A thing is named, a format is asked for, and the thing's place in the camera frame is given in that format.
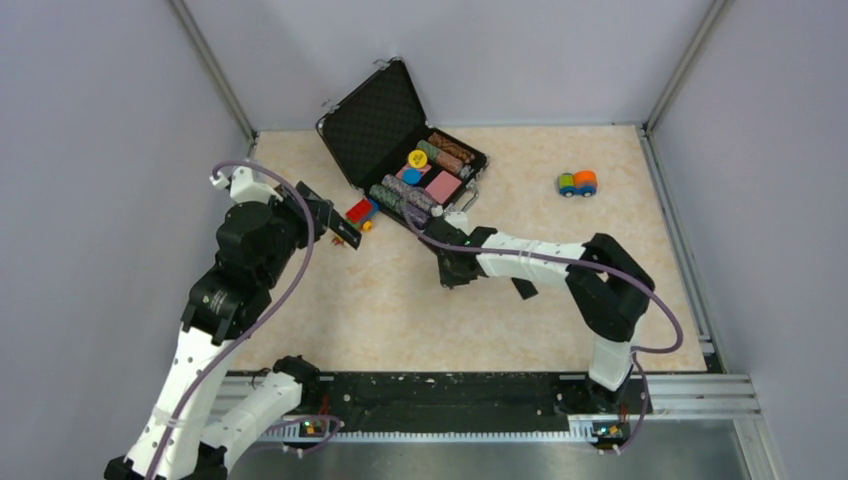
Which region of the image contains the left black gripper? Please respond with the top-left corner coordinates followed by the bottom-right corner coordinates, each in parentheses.
top-left (259, 181), bottom-right (334, 287)

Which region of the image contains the black remote battery cover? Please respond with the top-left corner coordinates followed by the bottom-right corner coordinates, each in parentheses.
top-left (511, 278), bottom-right (538, 300)

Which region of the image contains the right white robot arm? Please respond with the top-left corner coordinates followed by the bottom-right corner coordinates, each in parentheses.
top-left (422, 218), bottom-right (655, 412)

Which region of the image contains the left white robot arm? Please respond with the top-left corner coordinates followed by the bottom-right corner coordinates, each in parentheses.
top-left (104, 183), bottom-right (338, 479)

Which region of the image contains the colourful block toy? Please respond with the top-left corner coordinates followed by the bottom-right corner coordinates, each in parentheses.
top-left (332, 198), bottom-right (379, 249)

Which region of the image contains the pink card deck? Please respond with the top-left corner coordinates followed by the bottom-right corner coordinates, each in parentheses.
top-left (424, 171), bottom-right (462, 204)

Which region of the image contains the open black chip case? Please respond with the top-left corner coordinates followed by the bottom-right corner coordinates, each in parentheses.
top-left (316, 57), bottom-right (489, 229)

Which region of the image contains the blue round chip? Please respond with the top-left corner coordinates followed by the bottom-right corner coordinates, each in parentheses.
top-left (401, 168), bottom-right (422, 186)

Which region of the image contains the yellow round chip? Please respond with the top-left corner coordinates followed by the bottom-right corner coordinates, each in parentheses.
top-left (407, 149), bottom-right (428, 169)

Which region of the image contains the colourful toy car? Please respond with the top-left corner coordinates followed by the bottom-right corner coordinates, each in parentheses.
top-left (556, 170), bottom-right (598, 198)

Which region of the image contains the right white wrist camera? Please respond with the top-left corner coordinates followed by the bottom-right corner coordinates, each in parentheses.
top-left (443, 211), bottom-right (469, 232)

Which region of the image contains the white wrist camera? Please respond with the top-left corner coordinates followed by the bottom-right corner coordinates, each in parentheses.
top-left (209, 166), bottom-right (283, 204)
top-left (443, 211), bottom-right (469, 232)

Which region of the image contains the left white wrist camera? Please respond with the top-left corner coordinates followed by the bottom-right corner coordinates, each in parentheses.
top-left (209, 166), bottom-right (283, 204)

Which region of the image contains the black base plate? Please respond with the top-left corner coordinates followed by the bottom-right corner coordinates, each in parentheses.
top-left (295, 372), bottom-right (651, 434)

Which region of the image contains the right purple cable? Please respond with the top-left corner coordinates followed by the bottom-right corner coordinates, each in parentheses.
top-left (402, 210), bottom-right (685, 455)

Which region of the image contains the purple cable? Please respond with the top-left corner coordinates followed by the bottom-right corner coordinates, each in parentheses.
top-left (402, 210), bottom-right (685, 455)
top-left (142, 160), bottom-right (344, 480)

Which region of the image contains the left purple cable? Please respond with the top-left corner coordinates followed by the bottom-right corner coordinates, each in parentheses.
top-left (142, 160), bottom-right (344, 480)

